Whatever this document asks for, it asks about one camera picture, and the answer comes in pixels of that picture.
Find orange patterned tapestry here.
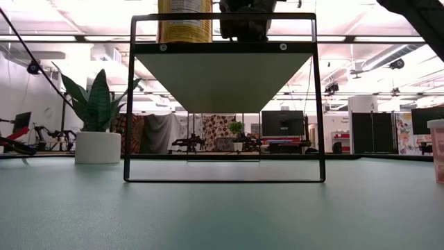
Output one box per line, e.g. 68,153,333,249
114,114,146,154

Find black cabinet partition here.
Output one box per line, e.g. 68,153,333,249
350,111,397,155

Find snake plant in white pot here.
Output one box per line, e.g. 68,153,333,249
51,61,144,165

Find brown floral tapestry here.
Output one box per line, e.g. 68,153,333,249
202,114,237,152

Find large amber bottle yellow lid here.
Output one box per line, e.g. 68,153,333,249
157,0,213,44

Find small green plant white pot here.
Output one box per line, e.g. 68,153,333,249
228,120,246,153

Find storage rack with red bins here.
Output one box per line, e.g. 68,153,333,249
330,131,350,153

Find colourful floral curtain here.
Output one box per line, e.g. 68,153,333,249
395,111,417,156

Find silver ventilation duct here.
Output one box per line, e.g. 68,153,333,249
360,15,444,72

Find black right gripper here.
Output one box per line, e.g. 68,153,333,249
219,0,278,42

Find wooden shelf black metal frame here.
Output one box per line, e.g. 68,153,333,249
123,12,327,184

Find black background robot arms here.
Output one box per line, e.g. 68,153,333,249
33,125,78,153

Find pink container with lid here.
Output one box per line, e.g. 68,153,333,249
427,119,444,184

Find green table mat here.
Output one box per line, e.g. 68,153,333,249
0,156,444,250

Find black table frame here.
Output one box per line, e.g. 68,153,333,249
0,151,434,161

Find white box on cabinet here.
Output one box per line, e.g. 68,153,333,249
348,95,379,114

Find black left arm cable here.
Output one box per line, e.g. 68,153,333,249
0,8,73,108

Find gray draped cloth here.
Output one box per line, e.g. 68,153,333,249
143,113,188,155

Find red and black device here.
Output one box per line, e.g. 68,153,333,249
0,117,37,156

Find red background workbench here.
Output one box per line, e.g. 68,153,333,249
260,135,311,155

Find black computer monitor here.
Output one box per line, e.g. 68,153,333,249
12,111,33,135
411,106,444,136
261,110,306,137

